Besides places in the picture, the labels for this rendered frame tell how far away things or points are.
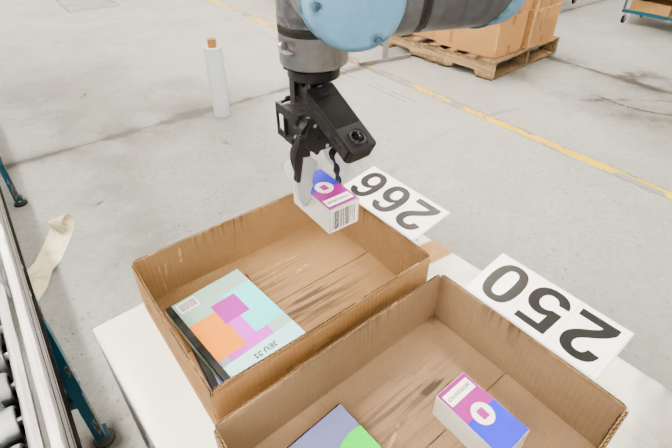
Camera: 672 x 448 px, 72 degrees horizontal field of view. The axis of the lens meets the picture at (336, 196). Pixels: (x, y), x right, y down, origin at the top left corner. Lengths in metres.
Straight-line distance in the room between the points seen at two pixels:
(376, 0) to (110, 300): 1.73
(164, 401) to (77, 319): 1.29
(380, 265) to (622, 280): 1.49
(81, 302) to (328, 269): 1.36
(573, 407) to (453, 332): 0.19
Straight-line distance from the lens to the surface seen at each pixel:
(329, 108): 0.61
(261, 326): 0.74
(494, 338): 0.73
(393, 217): 0.81
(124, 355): 0.80
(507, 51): 4.08
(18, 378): 0.86
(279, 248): 0.89
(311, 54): 0.59
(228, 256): 0.87
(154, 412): 0.73
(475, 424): 0.65
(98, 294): 2.06
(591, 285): 2.13
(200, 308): 0.78
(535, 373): 0.72
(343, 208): 0.68
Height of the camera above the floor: 1.35
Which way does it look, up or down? 35 degrees down
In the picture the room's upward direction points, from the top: straight up
